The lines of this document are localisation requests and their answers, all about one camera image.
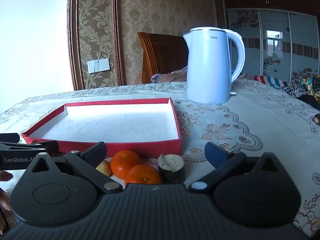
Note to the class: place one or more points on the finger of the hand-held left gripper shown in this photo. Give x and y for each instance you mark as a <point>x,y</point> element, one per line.
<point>50,147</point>
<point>8,138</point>

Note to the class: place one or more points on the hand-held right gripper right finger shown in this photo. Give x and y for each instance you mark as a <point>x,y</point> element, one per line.
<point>212,152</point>

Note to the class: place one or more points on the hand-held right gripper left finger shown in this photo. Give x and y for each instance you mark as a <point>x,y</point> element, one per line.
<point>98,152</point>

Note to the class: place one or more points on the yellow-brown oval fruit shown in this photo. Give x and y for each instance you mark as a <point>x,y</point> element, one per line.
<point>104,168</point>

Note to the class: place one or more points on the orange mandarin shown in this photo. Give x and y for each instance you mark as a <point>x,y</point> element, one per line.
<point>143,176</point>
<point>123,163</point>

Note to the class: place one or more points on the red cardboard box tray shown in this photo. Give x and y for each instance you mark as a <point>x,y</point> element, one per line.
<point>112,127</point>

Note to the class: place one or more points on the thick dark sugarcane piece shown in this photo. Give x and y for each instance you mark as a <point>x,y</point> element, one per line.
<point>172,172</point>

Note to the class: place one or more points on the person's left hand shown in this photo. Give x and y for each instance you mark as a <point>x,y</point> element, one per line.
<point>5,176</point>

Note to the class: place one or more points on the white electric kettle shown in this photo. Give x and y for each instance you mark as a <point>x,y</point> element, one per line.
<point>207,67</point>

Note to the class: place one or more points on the colourful striped cloth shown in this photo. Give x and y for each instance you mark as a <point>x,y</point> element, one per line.
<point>271,81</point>

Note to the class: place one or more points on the brown wooden chair back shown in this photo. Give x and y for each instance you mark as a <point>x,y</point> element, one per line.
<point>162,55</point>

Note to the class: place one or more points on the small dark round object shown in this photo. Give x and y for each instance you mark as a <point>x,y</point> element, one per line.
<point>317,118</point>

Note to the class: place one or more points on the dark patterned cloth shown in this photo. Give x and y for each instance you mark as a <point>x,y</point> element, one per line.
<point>310,87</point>

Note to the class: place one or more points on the floral sliding door wardrobe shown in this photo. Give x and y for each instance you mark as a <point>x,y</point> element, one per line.
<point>275,42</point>

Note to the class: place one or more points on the white wall light switch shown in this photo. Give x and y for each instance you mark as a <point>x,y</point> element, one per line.
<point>98,65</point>

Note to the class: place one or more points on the brown wooden wall moulding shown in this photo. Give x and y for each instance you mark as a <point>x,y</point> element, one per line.
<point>73,42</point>

